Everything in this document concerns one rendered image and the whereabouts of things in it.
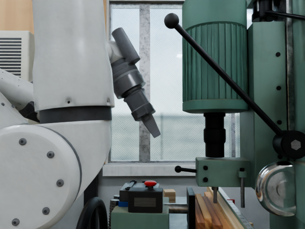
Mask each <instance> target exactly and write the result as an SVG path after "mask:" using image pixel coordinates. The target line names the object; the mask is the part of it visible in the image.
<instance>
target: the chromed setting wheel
mask: <svg viewBox="0 0 305 229"><path fill-rule="evenodd" d="M255 192H256V196H257V199H258V201H259V203H260V204H261V206H262V207H263V208H264V209H265V210H266V211H268V212H269V213H271V214H273V215H276V216H280V217H292V216H295V215H296V206H295V165H294V163H293V162H290V161H283V160H282V161H276V162H273V163H270V164H268V165H267V166H265V167H264V168H263V169H262V170H261V171H260V173H259V174H258V176H257V178H256V183H255Z"/></svg>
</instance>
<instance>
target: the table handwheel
mask: <svg viewBox="0 0 305 229"><path fill-rule="evenodd" d="M96 210H97V212H98V218H99V229H108V217H107V211H106V207H105V204H104V202H103V200H102V199H101V198H99V197H93V198H91V199H90V200H89V201H88V202H87V203H86V205H85V206H84V208H83V210H82V212H81V214H80V217H79V220H78V223H77V226H76V229H88V226H89V223H90V228H89V229H95V222H96Z"/></svg>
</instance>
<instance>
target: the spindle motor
mask: <svg viewBox="0 0 305 229"><path fill-rule="evenodd" d="M182 28H183V29H184V30H185V31H186V32H187V33H188V34H189V35H190V36H191V37H192V38H193V39H194V40H195V41H196V42H197V43H198V44H199V45H200V46H201V47H202V48H203V49H204V50H205V51H206V52H207V53H208V54H209V55H210V56H211V57H212V58H213V59H214V61H215V62H216V63H217V64H218V65H219V66H220V67H221V68H222V69H223V70H224V71H225V72H226V73H227V74H228V75H229V76H230V77H231V78H232V79H233V80H234V81H235V82H236V83H237V84H238V85H239V86H240V87H241V89H242V90H243V91H244V92H245V93H246V94H247V95H248V65H247V1H246V0H185V1H184V3H183V5H182ZM182 102H183V103H182V111H184V112H187V113H190V114H203V113H210V112H223V113H226V114H233V113H241V112H244V111H247V110H248V104H247V103H246V102H245V101H244V100H243V99H242V98H241V97H240V96H239V95H238V94H237V93H236V92H235V91H234V90H233V89H232V87H231V86H230V85H229V84H228V83H227V82H226V81H225V80H224V79H223V78H222V77H221V76H220V75H219V74H218V73H217V72H216V71H215V70H214V69H213V68H212V67H211V66H210V65H209V64H208V63H207V62H206V61H205V60H204V59H203V58H202V57H201V56H200V55H199V54H198V53H197V52H196V51H195V50H194V48H193V47H192V46H191V45H190V44H189V43H188V42H187V41H186V40H185V39H184V38H183V37H182Z"/></svg>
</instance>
